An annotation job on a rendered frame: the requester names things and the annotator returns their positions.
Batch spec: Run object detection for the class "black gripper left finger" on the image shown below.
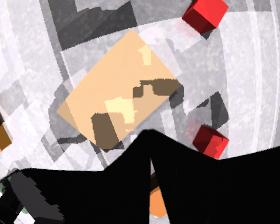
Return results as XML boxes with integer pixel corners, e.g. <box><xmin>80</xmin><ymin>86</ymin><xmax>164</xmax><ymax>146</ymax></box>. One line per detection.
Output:
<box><xmin>10</xmin><ymin>129</ymin><xmax>151</xmax><ymax>224</ymax></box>

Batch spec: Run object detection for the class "red block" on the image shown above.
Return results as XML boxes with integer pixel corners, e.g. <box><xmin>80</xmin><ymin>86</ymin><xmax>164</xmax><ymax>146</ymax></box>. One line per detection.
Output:
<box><xmin>192</xmin><ymin>126</ymin><xmax>229</xmax><ymax>158</ymax></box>
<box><xmin>181</xmin><ymin>0</ymin><xmax>229</xmax><ymax>34</ymax></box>

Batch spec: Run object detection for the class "tan square block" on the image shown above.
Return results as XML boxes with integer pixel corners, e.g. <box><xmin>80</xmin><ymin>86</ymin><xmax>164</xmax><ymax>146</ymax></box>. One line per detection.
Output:
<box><xmin>56</xmin><ymin>29</ymin><xmax>181</xmax><ymax>153</ymax></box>

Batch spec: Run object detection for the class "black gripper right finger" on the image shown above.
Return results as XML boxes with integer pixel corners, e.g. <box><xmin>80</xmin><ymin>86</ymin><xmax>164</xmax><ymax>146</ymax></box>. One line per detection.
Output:
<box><xmin>149</xmin><ymin>129</ymin><xmax>280</xmax><ymax>224</ymax></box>

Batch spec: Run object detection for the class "orange long bar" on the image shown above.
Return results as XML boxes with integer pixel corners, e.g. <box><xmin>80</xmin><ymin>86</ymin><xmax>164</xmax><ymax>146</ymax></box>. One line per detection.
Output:
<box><xmin>0</xmin><ymin>121</ymin><xmax>12</xmax><ymax>152</ymax></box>

